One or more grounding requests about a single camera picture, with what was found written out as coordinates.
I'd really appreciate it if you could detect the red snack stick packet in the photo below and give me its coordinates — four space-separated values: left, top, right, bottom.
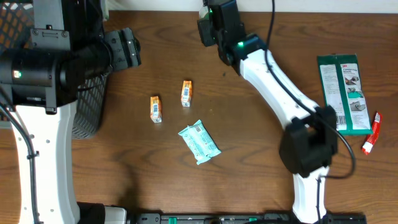
361 112 383 155

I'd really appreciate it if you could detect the mint green wipes pack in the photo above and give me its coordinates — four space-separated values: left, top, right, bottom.
178 119 221 165

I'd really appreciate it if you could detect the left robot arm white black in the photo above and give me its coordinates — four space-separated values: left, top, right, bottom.
1 1 141 223

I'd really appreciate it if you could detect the orange small carton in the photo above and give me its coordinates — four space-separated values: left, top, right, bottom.
181 80 193 107
150 96 162 123

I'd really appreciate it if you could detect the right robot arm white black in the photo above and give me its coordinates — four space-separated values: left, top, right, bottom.
197 0 338 223

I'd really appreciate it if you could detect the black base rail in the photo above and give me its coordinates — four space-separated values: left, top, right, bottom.
134 212 367 224

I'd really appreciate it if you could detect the green 3M glove package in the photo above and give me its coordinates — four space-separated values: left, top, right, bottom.
317 54 373 136

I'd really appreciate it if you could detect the grey plastic mesh basket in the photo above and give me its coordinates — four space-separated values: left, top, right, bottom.
1 1 108 139

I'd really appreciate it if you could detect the white barcode scanner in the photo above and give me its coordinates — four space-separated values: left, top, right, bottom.
198 4 208 19

